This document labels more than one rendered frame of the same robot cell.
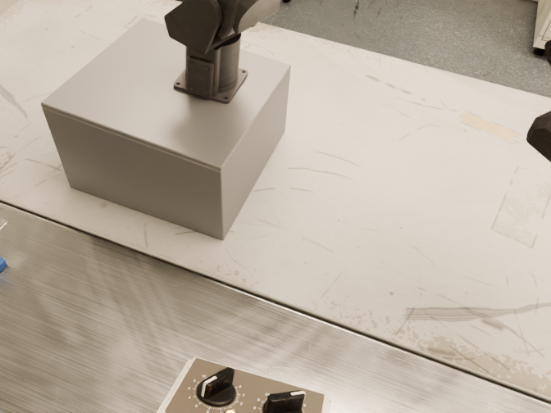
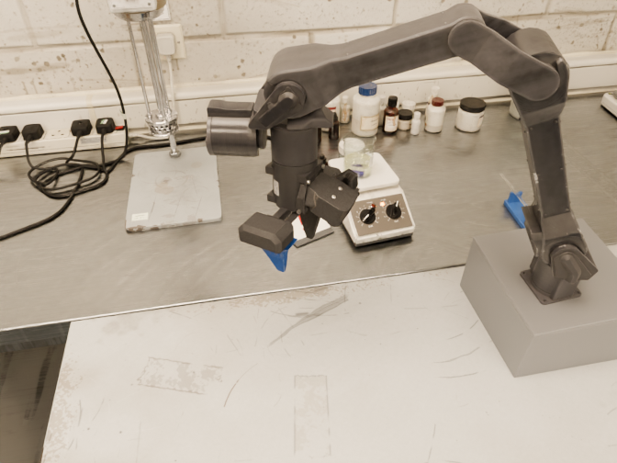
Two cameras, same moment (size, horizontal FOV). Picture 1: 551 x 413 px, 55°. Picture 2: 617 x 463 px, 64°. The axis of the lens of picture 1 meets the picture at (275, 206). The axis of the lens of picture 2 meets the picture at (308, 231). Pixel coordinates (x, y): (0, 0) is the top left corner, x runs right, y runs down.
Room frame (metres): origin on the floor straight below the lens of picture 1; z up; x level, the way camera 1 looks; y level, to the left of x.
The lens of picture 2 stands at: (0.77, -0.48, 1.56)
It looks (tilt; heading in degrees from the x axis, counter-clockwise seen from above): 40 degrees down; 152
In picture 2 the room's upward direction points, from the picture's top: straight up
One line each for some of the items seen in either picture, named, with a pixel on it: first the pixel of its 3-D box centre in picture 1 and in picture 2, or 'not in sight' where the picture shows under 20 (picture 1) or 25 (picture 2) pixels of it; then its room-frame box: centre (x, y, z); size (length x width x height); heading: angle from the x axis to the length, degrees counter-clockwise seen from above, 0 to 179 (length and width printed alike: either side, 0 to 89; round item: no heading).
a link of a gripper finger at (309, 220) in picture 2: not in sight; (315, 213); (0.27, -0.20, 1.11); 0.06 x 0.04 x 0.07; 34
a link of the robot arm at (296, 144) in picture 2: not in sight; (294, 129); (0.29, -0.25, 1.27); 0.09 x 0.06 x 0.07; 57
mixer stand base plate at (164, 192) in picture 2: not in sight; (174, 184); (-0.20, -0.31, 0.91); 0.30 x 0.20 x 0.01; 163
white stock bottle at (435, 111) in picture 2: not in sight; (435, 114); (-0.14, 0.39, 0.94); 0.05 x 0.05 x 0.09
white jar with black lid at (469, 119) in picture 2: not in sight; (470, 114); (-0.10, 0.48, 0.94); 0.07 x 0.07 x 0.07
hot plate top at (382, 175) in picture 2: not in sight; (363, 172); (0.05, 0.03, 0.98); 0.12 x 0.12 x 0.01; 79
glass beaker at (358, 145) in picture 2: not in sight; (356, 156); (0.05, 0.01, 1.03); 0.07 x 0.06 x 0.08; 73
